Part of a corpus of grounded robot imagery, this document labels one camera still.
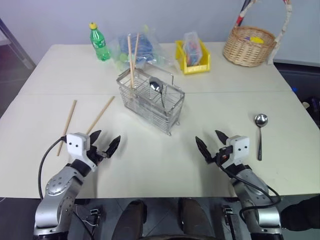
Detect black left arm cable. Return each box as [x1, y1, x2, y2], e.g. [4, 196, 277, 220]
[37, 136, 67, 200]

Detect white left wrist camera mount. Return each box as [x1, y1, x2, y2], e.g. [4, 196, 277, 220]
[65, 132, 99, 172]

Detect yellow plastic bin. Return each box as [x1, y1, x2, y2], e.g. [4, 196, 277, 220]
[174, 39, 212, 76]

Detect dark rounded shape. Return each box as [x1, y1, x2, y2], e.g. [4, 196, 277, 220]
[116, 199, 148, 240]

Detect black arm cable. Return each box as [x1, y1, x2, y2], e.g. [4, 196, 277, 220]
[37, 136, 67, 200]
[215, 149, 282, 221]

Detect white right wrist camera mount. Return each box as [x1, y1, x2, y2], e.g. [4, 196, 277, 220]
[222, 135, 250, 171]

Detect small black clamp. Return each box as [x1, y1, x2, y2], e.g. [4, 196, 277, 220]
[221, 204, 235, 240]
[89, 208, 101, 227]

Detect wooden chopstick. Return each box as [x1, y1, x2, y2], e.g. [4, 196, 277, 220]
[132, 32, 140, 71]
[56, 100, 78, 157]
[127, 35, 135, 90]
[85, 95, 116, 135]

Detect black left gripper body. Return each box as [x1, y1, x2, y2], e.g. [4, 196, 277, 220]
[85, 145, 112, 167]

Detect clear box colourful items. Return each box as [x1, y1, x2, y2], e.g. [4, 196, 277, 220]
[182, 31, 204, 67]

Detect steel spoon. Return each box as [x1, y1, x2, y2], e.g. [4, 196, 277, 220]
[149, 79, 168, 111]
[253, 113, 269, 161]

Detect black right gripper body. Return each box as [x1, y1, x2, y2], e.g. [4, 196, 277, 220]
[205, 146, 234, 166]

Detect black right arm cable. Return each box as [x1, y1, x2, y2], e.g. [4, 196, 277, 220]
[215, 149, 282, 221]

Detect clear plastic bag blue contents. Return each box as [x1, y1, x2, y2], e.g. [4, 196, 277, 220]
[107, 24, 176, 73]

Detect wicker basket with handle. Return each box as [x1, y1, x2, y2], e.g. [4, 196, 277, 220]
[222, 0, 294, 68]

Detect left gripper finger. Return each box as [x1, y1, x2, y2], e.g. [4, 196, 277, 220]
[90, 129, 103, 146]
[104, 135, 122, 159]

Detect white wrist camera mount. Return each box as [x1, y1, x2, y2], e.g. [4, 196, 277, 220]
[65, 132, 99, 172]
[222, 135, 250, 171]

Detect metal wire cutlery rack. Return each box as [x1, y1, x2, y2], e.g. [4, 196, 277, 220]
[115, 62, 186, 137]

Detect black bulky object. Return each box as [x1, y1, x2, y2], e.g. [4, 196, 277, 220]
[280, 191, 320, 231]

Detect green plastic bottle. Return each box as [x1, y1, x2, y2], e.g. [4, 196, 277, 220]
[88, 22, 112, 62]

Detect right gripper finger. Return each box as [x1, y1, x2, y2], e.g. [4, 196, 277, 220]
[195, 135, 214, 165]
[215, 129, 230, 146]

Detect grey metal frame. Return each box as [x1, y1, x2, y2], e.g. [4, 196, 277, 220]
[0, 17, 37, 70]

